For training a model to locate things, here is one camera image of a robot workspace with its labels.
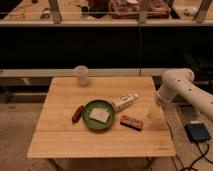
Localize brown rectangular eraser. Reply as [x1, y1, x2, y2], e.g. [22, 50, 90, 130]
[120, 115, 143, 131]

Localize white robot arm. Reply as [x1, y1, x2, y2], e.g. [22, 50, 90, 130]
[154, 68, 213, 122]

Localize white tube with cap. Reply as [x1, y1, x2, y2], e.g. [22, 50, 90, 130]
[112, 93, 138, 112]

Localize green round plate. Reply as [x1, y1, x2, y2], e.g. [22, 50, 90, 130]
[82, 100, 115, 131]

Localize white sponge on plate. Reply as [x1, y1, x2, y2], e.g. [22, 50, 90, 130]
[89, 108, 110, 123]

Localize wooden table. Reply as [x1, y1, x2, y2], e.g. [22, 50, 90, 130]
[27, 76, 176, 158]

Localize wooden shelf with clutter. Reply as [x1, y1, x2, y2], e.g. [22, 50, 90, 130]
[0, 0, 213, 27]

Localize red brown sausage toy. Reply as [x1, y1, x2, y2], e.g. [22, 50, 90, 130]
[72, 106, 84, 123]

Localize black foot pedal box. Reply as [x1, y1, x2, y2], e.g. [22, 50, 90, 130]
[184, 123, 211, 143]

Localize black cable on floor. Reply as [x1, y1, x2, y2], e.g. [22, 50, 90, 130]
[168, 123, 213, 171]

